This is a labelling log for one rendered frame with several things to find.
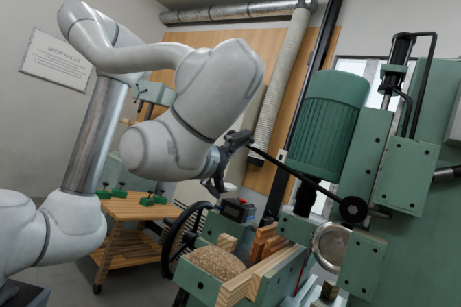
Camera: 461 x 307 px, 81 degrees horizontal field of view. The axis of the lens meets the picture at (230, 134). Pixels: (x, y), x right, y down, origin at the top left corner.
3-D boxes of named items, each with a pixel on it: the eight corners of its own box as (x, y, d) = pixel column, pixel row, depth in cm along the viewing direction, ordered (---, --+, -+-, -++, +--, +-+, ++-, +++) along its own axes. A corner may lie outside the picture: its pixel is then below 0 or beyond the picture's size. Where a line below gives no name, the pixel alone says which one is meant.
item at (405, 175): (371, 201, 65) (389, 140, 65) (416, 215, 60) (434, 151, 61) (370, 201, 57) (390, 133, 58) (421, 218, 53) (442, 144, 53)
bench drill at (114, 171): (118, 212, 328) (159, 88, 334) (147, 235, 290) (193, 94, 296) (77, 213, 290) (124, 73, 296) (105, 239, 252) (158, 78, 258)
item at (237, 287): (299, 247, 99) (302, 236, 99) (304, 249, 98) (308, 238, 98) (214, 307, 47) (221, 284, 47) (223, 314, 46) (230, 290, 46)
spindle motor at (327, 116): (292, 169, 95) (317, 85, 96) (345, 186, 86) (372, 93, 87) (276, 165, 79) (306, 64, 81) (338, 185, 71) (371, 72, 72)
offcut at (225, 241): (229, 253, 72) (233, 241, 73) (215, 246, 74) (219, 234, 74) (234, 250, 76) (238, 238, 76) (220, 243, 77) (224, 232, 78)
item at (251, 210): (230, 207, 98) (234, 193, 98) (256, 220, 92) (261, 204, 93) (210, 210, 86) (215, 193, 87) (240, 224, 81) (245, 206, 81)
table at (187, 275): (245, 230, 119) (250, 217, 119) (315, 264, 104) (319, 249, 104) (142, 261, 66) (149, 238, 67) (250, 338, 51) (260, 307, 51)
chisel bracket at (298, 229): (280, 234, 87) (287, 209, 88) (324, 255, 80) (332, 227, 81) (272, 238, 81) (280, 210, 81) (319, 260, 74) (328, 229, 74)
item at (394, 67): (374, 95, 82) (390, 42, 83) (405, 100, 78) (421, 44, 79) (374, 86, 75) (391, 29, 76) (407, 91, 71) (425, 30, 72)
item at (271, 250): (286, 249, 91) (289, 236, 92) (292, 251, 90) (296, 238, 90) (261, 264, 71) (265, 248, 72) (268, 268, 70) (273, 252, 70)
